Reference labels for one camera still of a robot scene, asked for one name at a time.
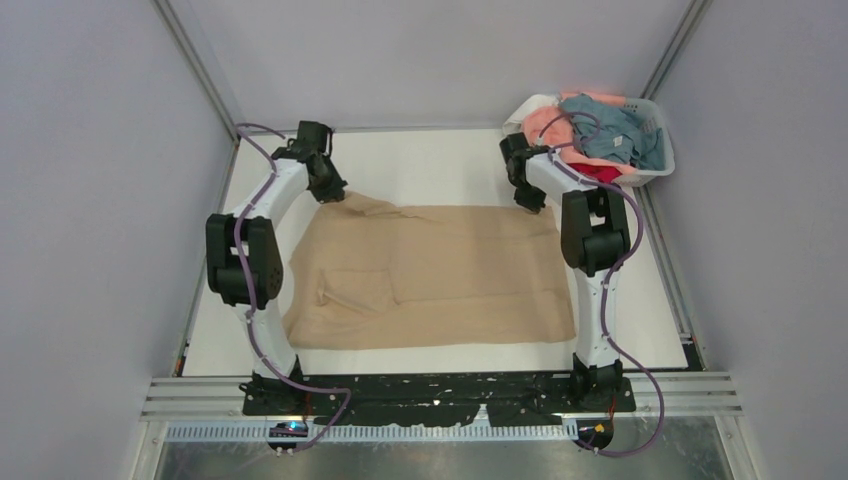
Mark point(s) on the white slotted cable duct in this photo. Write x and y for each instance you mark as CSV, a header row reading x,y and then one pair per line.
x,y
300,432

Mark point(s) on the white cloth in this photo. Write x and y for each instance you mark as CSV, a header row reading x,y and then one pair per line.
x,y
514,122

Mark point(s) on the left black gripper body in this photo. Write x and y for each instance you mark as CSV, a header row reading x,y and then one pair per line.
x,y
331,185

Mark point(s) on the red t shirt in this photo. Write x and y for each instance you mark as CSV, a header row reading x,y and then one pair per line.
x,y
603,174

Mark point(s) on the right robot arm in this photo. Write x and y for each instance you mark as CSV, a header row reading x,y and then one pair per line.
x,y
594,236

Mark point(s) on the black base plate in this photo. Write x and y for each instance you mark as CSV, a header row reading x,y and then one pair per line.
x,y
535,398

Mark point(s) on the white laundry basket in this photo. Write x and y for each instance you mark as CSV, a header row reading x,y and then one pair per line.
x,y
646,108

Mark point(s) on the beige t shirt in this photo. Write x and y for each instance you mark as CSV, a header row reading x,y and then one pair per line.
x,y
372,275

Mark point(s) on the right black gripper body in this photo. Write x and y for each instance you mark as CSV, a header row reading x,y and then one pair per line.
x,y
529,195

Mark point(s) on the blue grey t shirt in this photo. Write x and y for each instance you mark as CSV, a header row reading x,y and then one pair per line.
x,y
615,132

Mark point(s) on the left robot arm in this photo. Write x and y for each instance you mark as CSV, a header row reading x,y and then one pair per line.
x,y
243,261

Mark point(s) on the pink t shirt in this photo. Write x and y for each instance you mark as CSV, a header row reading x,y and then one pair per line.
x,y
546,126

